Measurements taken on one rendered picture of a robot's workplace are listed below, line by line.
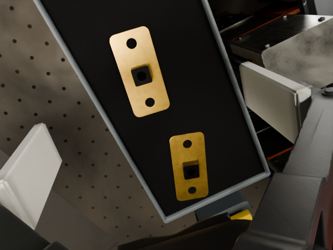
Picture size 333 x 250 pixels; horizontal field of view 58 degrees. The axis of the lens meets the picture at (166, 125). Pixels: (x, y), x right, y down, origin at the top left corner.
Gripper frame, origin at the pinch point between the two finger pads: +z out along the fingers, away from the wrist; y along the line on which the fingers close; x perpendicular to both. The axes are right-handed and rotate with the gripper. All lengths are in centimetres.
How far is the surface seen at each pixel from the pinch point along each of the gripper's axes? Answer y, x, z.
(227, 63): 8.6, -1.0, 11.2
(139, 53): 0.7, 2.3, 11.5
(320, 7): 29.0, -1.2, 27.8
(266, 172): 10.8, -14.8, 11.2
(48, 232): -78, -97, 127
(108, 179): -18, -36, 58
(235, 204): 7.0, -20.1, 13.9
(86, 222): -56, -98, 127
